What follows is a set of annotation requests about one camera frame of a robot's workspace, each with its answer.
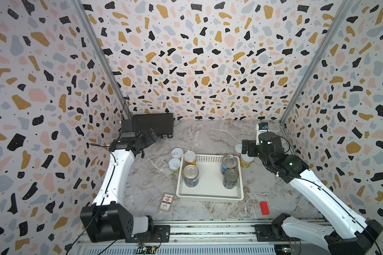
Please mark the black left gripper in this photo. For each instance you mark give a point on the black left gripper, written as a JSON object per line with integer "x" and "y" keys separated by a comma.
{"x": 148, "y": 139}

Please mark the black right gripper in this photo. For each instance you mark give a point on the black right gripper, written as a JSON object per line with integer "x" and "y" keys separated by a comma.
{"x": 252, "y": 147}

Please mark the orange green lidded can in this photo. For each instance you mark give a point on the orange green lidded can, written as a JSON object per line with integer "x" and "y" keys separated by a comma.
{"x": 246, "y": 161}

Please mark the yellow label small can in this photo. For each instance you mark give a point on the yellow label small can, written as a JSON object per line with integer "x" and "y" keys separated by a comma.
{"x": 177, "y": 153}

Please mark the pink label small can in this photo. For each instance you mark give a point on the pink label small can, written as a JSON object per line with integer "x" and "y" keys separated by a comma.
{"x": 238, "y": 149}

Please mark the green label small can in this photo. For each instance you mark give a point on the green label small can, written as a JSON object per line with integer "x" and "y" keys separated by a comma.
{"x": 174, "y": 165}

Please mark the blue label soup can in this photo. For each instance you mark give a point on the blue label soup can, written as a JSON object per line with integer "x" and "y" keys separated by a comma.
{"x": 228, "y": 162}

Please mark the dark navy tall can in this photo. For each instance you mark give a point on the dark navy tall can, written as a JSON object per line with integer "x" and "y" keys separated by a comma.
{"x": 230, "y": 178}

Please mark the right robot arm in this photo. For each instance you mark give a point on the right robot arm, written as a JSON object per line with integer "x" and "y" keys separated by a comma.
{"x": 348, "y": 232}

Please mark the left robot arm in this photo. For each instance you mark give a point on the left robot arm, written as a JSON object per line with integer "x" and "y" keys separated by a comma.
{"x": 106, "y": 219}

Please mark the white perforated plastic basket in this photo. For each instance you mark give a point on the white perforated plastic basket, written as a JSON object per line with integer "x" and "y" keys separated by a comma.
{"x": 210, "y": 187}

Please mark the black hard case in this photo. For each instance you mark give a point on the black hard case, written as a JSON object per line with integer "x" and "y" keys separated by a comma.
{"x": 162, "y": 124}

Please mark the small red block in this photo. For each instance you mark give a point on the small red block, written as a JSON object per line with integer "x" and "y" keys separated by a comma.
{"x": 264, "y": 208}

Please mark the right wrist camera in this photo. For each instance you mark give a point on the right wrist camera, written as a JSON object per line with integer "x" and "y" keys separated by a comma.
{"x": 261, "y": 127}

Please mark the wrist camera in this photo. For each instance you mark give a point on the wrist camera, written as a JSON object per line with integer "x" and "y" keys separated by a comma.
{"x": 261, "y": 127}
{"x": 127, "y": 129}

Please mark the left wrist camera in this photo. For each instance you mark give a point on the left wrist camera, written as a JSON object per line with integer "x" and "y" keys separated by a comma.
{"x": 127, "y": 129}

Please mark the aluminium corner frame post right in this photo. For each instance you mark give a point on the aluminium corner frame post right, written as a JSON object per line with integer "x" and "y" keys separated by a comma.
{"x": 340, "y": 16}

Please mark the aluminium corner frame post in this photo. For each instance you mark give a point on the aluminium corner frame post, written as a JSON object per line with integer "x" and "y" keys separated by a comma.
{"x": 340, "y": 16}
{"x": 92, "y": 38}

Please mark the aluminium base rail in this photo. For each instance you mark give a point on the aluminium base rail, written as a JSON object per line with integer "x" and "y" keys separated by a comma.
{"x": 211, "y": 237}

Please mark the aluminium corner frame post left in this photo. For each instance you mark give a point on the aluminium corner frame post left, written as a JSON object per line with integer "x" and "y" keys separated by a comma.
{"x": 92, "y": 38}

